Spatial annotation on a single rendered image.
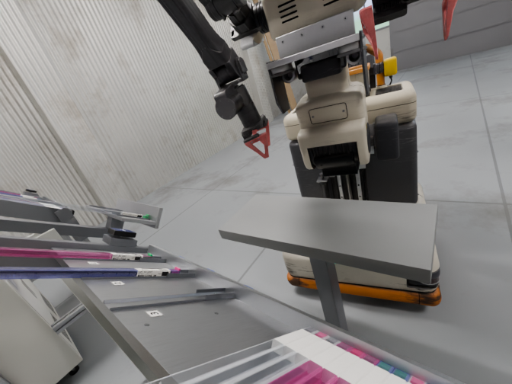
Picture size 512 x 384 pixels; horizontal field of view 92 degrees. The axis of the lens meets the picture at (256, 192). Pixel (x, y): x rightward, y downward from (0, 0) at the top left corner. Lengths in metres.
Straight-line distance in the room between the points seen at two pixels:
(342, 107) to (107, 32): 3.36
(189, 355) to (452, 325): 1.12
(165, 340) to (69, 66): 3.43
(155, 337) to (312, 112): 0.78
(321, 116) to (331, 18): 0.27
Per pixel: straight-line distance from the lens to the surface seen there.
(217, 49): 0.68
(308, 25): 0.88
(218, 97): 0.66
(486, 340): 1.28
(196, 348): 0.28
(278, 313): 0.39
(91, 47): 3.74
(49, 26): 3.68
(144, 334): 0.29
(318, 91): 0.91
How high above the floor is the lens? 1.03
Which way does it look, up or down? 25 degrees down
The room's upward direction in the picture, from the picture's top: 18 degrees counter-clockwise
